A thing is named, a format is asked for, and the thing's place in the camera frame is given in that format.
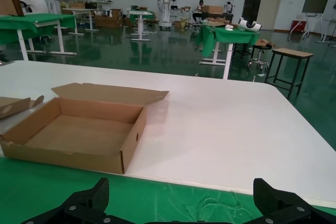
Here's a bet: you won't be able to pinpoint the red cabinet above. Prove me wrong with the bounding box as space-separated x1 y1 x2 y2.
290 19 308 35

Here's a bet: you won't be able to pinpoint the small white desk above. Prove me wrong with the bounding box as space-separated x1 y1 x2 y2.
127 9 154 41

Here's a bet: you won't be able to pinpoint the wooden top metal stool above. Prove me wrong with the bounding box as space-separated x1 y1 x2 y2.
264 47 314 99

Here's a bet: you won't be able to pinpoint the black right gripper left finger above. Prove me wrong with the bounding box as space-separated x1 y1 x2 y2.
60 178 110 216

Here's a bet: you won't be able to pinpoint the green table cloth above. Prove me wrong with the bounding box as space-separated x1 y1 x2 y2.
0 155 336 224

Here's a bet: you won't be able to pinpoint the upright brown cardboard box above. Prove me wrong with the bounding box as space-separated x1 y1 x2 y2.
0 0 25 17

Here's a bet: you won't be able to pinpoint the stacked brown cardboard boxes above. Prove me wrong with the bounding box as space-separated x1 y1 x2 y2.
94 8 124 28

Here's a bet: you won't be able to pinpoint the beige double door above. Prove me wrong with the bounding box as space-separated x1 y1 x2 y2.
246 0 285 31

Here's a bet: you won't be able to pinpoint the wide brown cardboard box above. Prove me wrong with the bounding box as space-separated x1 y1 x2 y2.
202 5 224 14

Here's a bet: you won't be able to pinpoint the flat cardboard pieces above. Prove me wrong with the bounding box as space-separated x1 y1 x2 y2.
255 38 279 49

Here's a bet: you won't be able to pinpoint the green covered white table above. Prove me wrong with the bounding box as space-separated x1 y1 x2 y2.
0 13 78 61

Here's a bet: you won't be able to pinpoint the white humanoid robot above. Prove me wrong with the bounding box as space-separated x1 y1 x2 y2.
155 0 177 30

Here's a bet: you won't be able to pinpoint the open brown cardboard box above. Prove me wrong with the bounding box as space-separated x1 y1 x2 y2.
0 82 171 175

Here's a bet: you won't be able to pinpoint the black swivel stool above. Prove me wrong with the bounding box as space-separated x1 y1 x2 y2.
246 44 272 73

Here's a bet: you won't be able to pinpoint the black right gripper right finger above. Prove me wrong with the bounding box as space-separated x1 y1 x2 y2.
253 178 316 219

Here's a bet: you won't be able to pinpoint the green draped white table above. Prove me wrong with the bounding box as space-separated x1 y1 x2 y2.
195 23 260 80

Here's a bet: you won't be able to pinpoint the small white robot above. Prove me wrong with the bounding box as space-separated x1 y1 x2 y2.
223 0 239 15

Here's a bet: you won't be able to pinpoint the flat cardboard piece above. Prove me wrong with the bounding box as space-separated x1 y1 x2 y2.
0 95 45 120

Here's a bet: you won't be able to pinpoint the white curved device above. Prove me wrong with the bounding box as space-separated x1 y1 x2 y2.
238 17 263 31

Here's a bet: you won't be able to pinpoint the seated person dark clothes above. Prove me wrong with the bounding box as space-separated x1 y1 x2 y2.
192 0 206 24

